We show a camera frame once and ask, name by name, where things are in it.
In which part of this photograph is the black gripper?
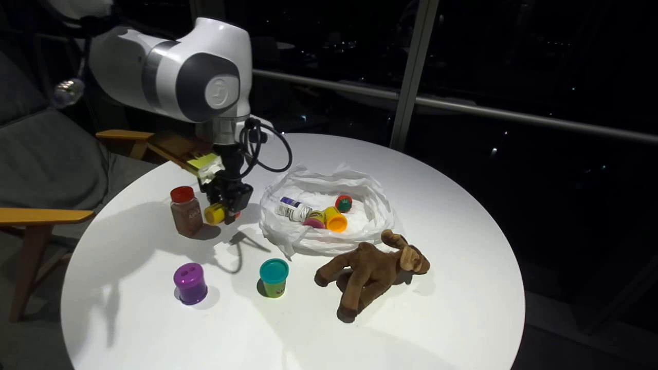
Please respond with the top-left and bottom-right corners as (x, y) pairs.
(199, 137), (255, 223)

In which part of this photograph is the yellow cup with orange rim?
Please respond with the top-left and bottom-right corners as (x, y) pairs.
(323, 205), (351, 236)
(201, 201), (228, 228)

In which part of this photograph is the spice jar with red lid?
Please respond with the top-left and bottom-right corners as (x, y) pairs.
(169, 183), (205, 237)

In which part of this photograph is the green cup with teal lid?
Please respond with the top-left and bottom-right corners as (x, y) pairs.
(256, 256), (292, 299)

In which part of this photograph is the purple plastic cup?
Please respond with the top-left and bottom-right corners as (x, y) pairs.
(171, 261), (210, 307)

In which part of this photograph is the brown plush animal toy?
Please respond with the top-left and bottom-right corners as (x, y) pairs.
(313, 228), (433, 325)

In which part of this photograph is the yellow cup with pink lid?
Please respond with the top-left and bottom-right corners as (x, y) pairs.
(302, 209), (328, 230)

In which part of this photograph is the clear plastic bag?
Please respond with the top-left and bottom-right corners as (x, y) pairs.
(255, 167), (399, 261)

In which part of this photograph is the wooden armchair with grey cushion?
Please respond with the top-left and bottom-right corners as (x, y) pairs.
(0, 47), (176, 325)

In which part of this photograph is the wrist camera on wooden plate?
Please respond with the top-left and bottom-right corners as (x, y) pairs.
(146, 132), (226, 184)

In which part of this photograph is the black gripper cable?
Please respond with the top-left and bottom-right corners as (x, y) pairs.
(239, 112), (296, 175)

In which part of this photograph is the hanging cable with grey connector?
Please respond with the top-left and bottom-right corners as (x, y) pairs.
(49, 26), (94, 110)

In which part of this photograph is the horizontal window rail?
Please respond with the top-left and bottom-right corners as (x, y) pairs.
(252, 63), (658, 146)

